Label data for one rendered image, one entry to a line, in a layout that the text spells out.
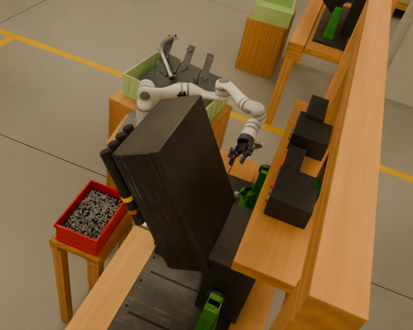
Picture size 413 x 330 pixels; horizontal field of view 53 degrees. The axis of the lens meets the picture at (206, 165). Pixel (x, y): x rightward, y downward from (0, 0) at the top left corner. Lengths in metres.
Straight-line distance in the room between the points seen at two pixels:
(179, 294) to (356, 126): 1.08
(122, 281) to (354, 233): 1.22
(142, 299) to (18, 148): 2.25
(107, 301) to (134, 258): 0.22
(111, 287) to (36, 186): 1.74
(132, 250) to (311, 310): 1.31
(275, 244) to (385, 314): 2.14
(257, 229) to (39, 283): 1.91
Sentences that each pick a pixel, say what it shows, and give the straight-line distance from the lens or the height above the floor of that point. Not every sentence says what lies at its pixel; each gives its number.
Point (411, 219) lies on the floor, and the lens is 4.04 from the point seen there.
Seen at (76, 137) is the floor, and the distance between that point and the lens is 3.79.
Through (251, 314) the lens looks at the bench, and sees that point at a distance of 1.85.
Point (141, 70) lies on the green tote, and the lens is 3.02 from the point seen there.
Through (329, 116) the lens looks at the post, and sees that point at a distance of 1.58.
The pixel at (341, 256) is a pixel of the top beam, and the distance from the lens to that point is 0.72.
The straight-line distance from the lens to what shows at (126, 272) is 1.84.
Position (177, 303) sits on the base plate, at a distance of 1.78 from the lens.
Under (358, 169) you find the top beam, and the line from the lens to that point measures 0.89.
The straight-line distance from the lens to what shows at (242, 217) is 1.65.
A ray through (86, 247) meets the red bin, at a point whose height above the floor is 0.84.
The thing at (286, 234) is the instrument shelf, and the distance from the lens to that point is 1.25.
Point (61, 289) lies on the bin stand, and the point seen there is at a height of 0.38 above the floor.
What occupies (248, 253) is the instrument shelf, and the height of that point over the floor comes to 1.54.
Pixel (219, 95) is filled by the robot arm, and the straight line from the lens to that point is 2.27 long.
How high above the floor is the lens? 2.46
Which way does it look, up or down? 42 degrees down
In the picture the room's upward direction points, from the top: 14 degrees clockwise
